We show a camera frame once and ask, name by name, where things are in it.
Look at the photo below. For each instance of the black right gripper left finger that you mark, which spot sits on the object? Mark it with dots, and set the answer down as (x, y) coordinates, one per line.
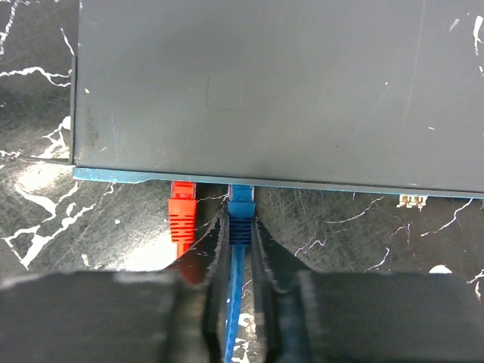
(197, 320)

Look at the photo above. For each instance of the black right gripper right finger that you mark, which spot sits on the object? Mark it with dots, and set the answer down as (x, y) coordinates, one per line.
(283, 300)

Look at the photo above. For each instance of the dark grey network switch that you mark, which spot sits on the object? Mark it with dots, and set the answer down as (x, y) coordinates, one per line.
(365, 96)

